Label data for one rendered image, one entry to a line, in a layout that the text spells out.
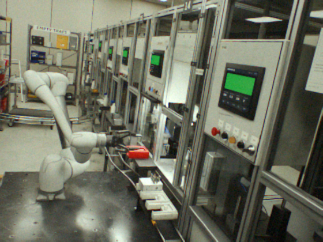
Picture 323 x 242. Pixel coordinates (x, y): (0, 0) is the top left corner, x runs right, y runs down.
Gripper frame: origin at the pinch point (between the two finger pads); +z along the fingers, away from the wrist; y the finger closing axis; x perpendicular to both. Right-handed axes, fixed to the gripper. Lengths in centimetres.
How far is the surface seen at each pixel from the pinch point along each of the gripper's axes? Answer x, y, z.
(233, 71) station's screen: -67, 54, 18
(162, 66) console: 27, 49, 20
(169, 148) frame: 29, -15, 38
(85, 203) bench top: 1, -44, -29
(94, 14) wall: 750, 150, 44
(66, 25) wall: 750, 105, -32
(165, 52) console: 25, 59, 20
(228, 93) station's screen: -66, 45, 18
